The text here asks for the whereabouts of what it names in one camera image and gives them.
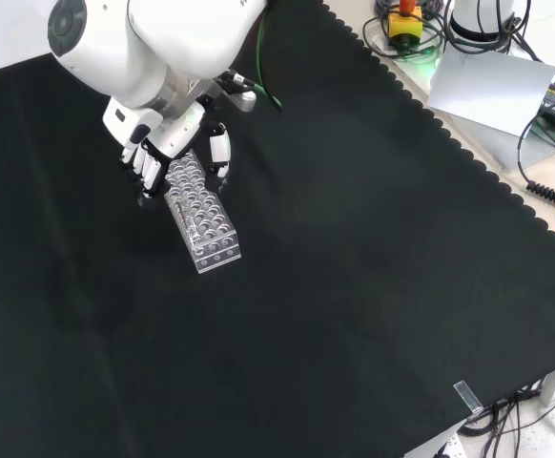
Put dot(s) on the pale board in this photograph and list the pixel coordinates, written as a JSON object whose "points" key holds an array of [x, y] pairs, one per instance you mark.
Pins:
{"points": [[487, 86]]}

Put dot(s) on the clear tape strip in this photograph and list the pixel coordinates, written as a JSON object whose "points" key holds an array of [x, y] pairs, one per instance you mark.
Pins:
{"points": [[467, 396]]}

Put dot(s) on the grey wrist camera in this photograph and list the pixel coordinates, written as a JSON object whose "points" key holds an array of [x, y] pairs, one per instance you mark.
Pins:
{"points": [[244, 97]]}

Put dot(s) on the clear test tube rack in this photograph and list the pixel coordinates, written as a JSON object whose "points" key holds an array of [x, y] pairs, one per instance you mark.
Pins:
{"points": [[213, 248]]}

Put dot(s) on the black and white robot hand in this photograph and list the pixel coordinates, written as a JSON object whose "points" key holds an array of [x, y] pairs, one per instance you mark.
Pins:
{"points": [[177, 133]]}

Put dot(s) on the black bench cloth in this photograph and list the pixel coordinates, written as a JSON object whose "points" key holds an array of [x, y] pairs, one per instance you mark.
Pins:
{"points": [[306, 286]]}

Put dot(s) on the yellow stop button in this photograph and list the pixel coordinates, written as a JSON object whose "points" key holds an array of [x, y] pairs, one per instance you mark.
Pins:
{"points": [[404, 26]]}

